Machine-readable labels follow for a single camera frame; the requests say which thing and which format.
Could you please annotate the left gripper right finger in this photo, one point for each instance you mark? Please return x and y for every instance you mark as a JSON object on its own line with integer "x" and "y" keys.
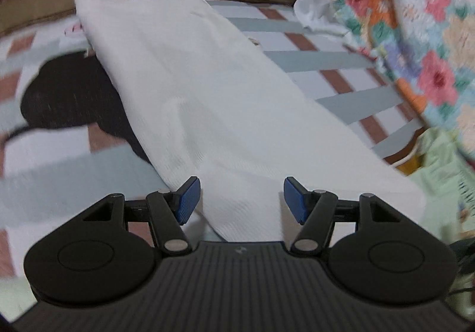
{"x": 314, "y": 211}

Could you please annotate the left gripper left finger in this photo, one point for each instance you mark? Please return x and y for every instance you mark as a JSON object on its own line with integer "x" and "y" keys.
{"x": 168, "y": 212}

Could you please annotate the cream zip-up hoodie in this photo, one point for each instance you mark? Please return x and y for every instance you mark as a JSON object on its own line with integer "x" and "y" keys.
{"x": 204, "y": 101}

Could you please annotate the checkered play mat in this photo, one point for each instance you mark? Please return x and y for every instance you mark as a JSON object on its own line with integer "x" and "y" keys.
{"x": 66, "y": 141}

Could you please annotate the light green blanket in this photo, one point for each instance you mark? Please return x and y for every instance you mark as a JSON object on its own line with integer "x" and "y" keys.
{"x": 448, "y": 184}

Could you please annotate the floral quilted blanket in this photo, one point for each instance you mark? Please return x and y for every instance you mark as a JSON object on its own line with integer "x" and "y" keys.
{"x": 427, "y": 48}

